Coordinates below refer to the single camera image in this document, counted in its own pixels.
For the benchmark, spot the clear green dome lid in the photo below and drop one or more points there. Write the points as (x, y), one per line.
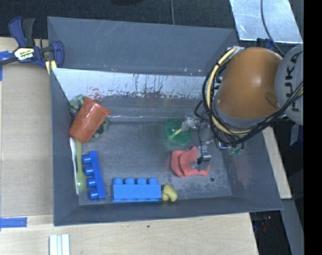
(177, 137)

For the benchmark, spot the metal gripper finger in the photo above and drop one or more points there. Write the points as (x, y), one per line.
(189, 122)
(204, 154)

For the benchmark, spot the green camouflage soft toy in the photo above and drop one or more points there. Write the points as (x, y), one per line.
(76, 103)

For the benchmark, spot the pale wood flat board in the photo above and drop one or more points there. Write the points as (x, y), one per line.
(25, 142)

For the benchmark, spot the thin blue toy brick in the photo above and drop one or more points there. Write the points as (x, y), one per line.
(97, 177)

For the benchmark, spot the large blue toy brick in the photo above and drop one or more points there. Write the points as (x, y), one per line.
(137, 193)

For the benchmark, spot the grey metal bin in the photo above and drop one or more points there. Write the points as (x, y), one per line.
(139, 153)

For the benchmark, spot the orange plastic cup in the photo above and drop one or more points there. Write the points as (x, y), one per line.
(88, 119)

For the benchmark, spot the white plastic spoon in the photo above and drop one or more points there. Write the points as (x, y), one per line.
(73, 155)

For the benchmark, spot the green plastic spoon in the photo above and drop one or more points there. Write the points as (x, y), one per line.
(80, 179)

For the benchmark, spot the salmon red cloth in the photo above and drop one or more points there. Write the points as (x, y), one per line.
(183, 162)

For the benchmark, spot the yellow toy piece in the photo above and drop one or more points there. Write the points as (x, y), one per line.
(170, 193)

